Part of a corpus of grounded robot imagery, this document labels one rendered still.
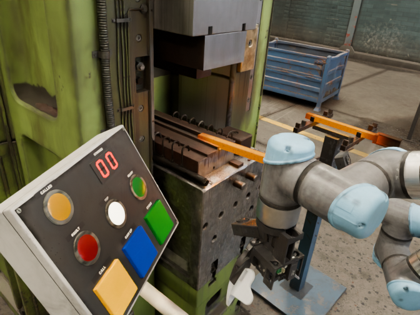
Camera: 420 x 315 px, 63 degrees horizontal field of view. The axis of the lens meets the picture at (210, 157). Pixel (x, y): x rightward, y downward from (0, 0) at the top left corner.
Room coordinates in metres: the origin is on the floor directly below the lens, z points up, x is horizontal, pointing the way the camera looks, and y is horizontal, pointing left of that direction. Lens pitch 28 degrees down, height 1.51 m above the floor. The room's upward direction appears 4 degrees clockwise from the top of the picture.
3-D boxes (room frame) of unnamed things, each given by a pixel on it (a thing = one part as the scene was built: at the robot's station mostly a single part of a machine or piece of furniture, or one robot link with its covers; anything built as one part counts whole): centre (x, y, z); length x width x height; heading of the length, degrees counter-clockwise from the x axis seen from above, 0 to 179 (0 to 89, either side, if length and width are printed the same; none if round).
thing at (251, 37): (1.38, -0.11, 1.27); 0.09 x 0.02 x 0.17; 142
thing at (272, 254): (0.49, -0.13, 1.07); 0.09 x 0.08 x 0.12; 34
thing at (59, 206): (0.45, 0.24, 1.16); 0.05 x 0.03 x 0.04; 142
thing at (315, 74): (5.07, -1.14, 0.36); 1.20 x 0.80 x 0.72; 54
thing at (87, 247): (0.44, 0.19, 1.09); 0.05 x 0.03 x 0.04; 142
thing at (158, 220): (0.62, 0.11, 1.01); 0.07 x 0.05 x 0.07; 167
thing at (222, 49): (1.18, 0.14, 1.32); 0.42 x 0.20 x 0.10; 52
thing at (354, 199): (0.43, -0.21, 1.23); 0.11 x 0.11 x 0.08; 41
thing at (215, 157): (1.18, 0.14, 0.96); 0.42 x 0.20 x 0.09; 52
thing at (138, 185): (0.63, 0.15, 1.09); 0.05 x 0.03 x 0.04; 142
